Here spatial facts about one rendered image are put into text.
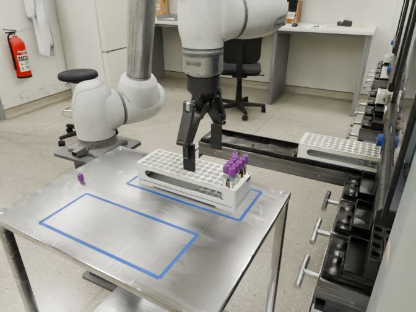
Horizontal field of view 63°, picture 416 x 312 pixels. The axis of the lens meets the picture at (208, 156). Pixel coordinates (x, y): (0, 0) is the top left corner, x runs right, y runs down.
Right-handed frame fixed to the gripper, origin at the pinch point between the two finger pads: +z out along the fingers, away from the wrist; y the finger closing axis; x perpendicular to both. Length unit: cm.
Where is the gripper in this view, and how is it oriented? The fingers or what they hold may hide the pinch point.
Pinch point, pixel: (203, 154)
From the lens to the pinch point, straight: 84.5
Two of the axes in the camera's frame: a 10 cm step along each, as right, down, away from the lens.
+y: -4.8, 3.9, -7.8
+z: 0.0, 8.9, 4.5
